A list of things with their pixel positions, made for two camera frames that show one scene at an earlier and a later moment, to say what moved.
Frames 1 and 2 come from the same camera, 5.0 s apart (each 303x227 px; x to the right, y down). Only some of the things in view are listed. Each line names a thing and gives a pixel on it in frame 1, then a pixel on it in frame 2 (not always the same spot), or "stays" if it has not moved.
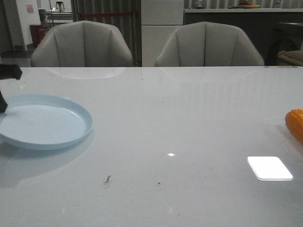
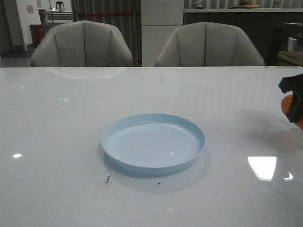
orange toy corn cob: [294, 121] → [286, 103]
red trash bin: [37, 33] stays
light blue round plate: [41, 121] → [152, 144]
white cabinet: [159, 20] stays
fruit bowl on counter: [246, 4] stays
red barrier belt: [107, 14] stays
